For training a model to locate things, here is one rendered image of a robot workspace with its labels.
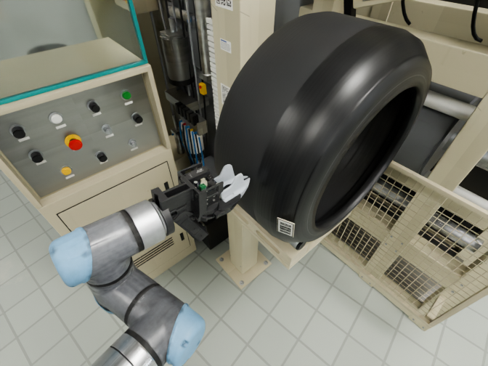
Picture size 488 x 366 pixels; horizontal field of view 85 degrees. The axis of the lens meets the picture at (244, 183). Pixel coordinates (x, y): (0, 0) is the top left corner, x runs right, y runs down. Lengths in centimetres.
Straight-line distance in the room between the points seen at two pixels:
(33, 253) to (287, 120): 212
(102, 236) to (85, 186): 78
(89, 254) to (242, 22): 63
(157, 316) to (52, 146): 82
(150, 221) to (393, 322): 167
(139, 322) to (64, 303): 161
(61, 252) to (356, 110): 51
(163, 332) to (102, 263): 13
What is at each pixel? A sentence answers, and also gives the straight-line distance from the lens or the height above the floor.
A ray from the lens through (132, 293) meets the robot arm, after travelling 48.
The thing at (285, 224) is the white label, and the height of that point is 117.
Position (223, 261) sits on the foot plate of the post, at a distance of 186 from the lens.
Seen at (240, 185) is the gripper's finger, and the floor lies 126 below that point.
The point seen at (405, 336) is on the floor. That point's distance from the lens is 193.
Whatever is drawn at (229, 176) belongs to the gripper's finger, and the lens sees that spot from 56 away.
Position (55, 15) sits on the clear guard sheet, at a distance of 99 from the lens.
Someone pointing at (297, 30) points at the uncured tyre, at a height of 148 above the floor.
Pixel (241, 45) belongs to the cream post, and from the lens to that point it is 81.
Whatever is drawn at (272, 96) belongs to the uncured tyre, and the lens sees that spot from 55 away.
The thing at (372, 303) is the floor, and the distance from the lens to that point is 192.
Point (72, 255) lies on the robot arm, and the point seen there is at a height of 133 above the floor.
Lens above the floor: 165
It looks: 46 degrees down
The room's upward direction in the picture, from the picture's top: straight up
